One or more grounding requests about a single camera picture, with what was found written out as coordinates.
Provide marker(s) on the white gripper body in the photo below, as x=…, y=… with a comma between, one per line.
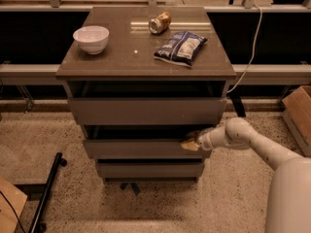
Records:
x=204, y=140

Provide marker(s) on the grey drawer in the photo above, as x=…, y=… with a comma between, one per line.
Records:
x=149, y=170
x=141, y=149
x=146, y=111

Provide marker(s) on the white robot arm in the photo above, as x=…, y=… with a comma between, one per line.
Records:
x=289, y=197

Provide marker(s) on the brown drawer cabinet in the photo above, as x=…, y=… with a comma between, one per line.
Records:
x=127, y=69

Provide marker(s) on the blue snack bag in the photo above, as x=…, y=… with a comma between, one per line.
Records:
x=181, y=49

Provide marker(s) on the cardboard box right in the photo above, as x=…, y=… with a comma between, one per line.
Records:
x=297, y=116

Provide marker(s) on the cardboard box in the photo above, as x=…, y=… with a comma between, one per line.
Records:
x=12, y=202
x=297, y=116

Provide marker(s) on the gold drink can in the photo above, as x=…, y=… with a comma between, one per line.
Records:
x=160, y=23

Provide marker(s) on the white ceramic bowl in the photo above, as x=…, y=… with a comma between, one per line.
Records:
x=92, y=39

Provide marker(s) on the black metal stand leg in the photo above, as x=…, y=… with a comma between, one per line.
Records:
x=42, y=191

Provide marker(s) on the cardboard box left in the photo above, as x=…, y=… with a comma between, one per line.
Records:
x=12, y=202

